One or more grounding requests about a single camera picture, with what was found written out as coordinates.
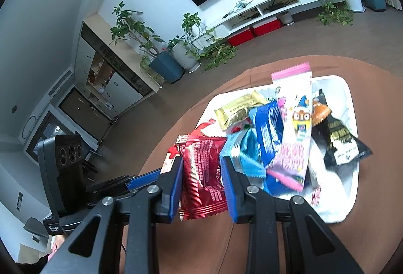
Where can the potted tree blue square pot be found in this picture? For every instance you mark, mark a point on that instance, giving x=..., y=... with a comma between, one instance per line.
x=167, y=67

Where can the puffy red snack packet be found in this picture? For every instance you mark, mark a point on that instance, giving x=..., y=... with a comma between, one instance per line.
x=170, y=156

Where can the dark red packet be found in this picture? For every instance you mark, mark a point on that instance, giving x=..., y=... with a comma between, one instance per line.
x=204, y=173

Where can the black snack packet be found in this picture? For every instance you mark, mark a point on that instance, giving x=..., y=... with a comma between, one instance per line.
x=340, y=138

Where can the red storage box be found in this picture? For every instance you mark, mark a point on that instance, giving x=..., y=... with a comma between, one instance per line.
x=266, y=27
x=241, y=37

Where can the white television cabinet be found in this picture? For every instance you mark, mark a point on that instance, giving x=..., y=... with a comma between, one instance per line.
x=283, y=0

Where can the pink cartoon packet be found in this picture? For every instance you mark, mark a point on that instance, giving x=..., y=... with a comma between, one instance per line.
x=294, y=135

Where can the large white snack bag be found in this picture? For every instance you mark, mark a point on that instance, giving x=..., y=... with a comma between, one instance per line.
x=327, y=198

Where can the light blue snack packet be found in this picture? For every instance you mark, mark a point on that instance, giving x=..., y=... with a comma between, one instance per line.
x=242, y=148

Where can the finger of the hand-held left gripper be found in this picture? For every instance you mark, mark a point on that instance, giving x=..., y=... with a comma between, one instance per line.
x=144, y=178
x=110, y=195

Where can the wooden display cabinet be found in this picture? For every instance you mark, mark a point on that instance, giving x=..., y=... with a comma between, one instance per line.
x=119, y=78

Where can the orange cartoon packet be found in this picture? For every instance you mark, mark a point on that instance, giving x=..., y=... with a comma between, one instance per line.
x=321, y=110

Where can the dark blue snack packet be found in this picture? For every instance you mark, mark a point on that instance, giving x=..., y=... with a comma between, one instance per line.
x=267, y=129

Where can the potted plant white ribbed pot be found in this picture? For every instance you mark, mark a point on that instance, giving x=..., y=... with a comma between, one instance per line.
x=185, y=58

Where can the small white pot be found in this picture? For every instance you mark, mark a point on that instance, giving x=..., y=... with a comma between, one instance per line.
x=287, y=18

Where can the trailing vine plant on stand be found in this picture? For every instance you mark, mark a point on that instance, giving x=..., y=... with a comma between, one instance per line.
x=217, y=53

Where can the gold wafer packet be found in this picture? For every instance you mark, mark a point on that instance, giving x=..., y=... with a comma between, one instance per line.
x=239, y=110

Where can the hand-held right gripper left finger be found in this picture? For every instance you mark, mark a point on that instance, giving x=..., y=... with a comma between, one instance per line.
x=173, y=189

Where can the dark entrance door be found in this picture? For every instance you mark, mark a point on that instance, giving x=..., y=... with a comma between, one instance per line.
x=82, y=110

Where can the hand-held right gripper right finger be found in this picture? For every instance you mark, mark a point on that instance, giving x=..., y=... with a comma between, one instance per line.
x=228, y=189

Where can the white plastic tray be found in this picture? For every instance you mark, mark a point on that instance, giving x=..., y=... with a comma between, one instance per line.
x=340, y=104

